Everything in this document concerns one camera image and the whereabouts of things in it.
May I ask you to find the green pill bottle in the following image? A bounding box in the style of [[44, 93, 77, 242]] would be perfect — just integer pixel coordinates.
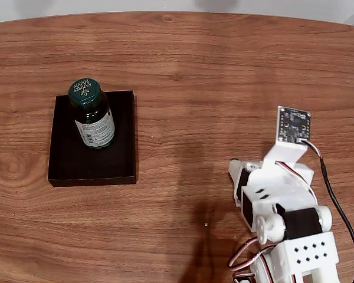
[[67, 77, 117, 152]]

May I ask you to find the black shallow box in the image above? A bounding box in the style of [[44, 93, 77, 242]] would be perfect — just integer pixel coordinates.
[[47, 90, 139, 187]]

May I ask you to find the red white black servo cable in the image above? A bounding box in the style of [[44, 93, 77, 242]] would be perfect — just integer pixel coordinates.
[[275, 160, 320, 208]]

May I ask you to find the black camera cable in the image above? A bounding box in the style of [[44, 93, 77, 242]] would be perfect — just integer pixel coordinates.
[[301, 139, 354, 283]]

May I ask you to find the camera board on white mount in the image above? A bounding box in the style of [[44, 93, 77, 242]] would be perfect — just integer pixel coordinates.
[[263, 105, 313, 172]]

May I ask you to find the looped servo cable bundle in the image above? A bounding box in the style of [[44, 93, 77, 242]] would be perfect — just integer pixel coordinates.
[[227, 236, 274, 283]]

